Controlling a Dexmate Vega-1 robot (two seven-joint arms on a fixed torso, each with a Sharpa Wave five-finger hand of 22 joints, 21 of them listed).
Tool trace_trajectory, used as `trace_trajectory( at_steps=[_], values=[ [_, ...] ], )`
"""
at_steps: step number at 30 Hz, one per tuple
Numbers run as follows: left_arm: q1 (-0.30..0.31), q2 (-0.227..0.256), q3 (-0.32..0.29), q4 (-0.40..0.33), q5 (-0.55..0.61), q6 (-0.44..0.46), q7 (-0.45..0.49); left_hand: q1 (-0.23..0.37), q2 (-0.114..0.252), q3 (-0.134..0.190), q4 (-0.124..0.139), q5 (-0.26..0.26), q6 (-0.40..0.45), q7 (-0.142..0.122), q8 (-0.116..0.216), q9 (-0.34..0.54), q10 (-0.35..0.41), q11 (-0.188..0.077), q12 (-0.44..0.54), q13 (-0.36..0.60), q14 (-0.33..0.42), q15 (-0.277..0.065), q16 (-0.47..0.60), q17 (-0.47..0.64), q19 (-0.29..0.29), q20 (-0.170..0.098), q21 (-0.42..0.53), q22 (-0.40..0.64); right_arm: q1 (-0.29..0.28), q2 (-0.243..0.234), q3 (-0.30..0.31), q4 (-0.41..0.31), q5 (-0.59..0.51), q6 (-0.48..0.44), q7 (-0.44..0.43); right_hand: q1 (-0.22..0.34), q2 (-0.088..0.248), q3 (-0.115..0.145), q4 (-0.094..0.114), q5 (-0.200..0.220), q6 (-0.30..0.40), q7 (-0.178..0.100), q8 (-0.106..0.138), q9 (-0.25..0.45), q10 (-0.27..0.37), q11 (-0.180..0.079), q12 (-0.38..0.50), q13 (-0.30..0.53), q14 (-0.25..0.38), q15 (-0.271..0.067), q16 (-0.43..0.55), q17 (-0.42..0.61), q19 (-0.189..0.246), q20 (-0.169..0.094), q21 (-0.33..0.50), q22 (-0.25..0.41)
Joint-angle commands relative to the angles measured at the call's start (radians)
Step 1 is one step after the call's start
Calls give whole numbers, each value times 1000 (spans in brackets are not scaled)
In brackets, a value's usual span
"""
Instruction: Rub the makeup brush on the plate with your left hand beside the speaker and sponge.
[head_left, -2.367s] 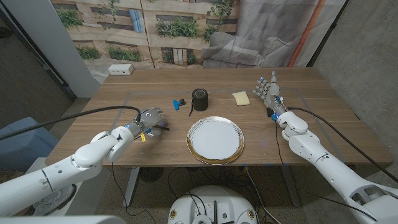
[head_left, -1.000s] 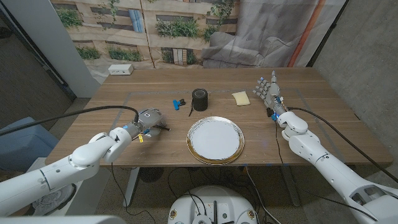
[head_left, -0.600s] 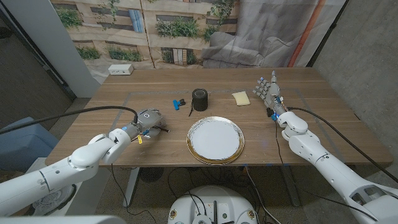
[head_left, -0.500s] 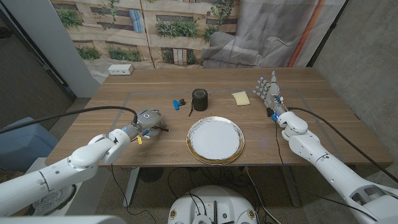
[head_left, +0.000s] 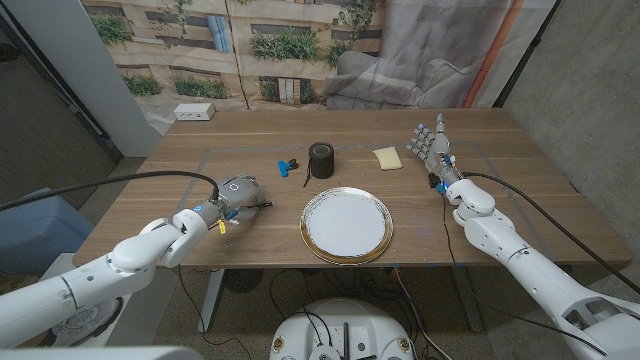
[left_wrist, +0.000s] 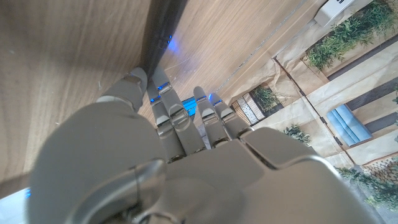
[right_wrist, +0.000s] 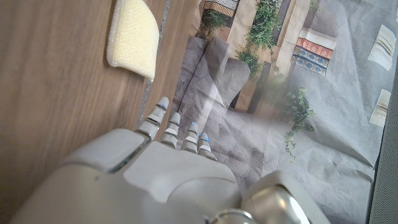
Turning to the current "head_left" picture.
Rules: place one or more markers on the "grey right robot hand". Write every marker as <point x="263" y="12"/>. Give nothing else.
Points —
<point x="440" y="150"/>

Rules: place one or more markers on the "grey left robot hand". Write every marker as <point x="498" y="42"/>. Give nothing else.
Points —
<point x="240" y="192"/>

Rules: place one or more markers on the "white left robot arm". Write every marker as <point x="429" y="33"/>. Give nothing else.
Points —
<point x="135" y="252"/>

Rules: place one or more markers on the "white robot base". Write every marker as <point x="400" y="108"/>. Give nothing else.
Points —
<point x="345" y="315"/>

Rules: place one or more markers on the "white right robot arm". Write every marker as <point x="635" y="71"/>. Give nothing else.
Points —
<point x="530" y="270"/>

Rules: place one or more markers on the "pale yellow sponge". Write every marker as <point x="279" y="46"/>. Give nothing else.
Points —
<point x="387" y="158"/>

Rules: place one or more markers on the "black cylindrical speaker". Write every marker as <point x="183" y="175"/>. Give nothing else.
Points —
<point x="321" y="160"/>

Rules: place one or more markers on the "white plate gold rim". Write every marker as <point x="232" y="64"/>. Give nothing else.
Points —
<point x="345" y="225"/>

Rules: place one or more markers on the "blue and black clip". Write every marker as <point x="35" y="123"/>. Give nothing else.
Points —
<point x="284" y="167"/>

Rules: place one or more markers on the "black round floor fan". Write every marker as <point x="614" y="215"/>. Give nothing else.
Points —
<point x="243" y="280"/>

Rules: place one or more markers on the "printed fabric backdrop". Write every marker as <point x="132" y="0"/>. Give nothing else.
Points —
<point x="425" y="60"/>

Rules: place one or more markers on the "white power strip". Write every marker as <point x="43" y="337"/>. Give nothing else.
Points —
<point x="194" y="111"/>

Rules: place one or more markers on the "metal table leg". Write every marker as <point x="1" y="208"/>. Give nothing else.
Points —
<point x="467" y="300"/>
<point x="210" y="300"/>

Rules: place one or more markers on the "black backdrop stand pole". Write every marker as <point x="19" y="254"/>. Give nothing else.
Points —
<point x="525" y="57"/>

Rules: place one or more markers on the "grey sneaker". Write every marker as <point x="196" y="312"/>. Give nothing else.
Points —
<point x="87" y="322"/>

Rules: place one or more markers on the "blue upholstered chair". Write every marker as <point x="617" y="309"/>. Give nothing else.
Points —
<point x="35" y="230"/>

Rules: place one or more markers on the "white robot torso edge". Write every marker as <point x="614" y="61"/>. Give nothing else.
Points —
<point x="100" y="354"/>

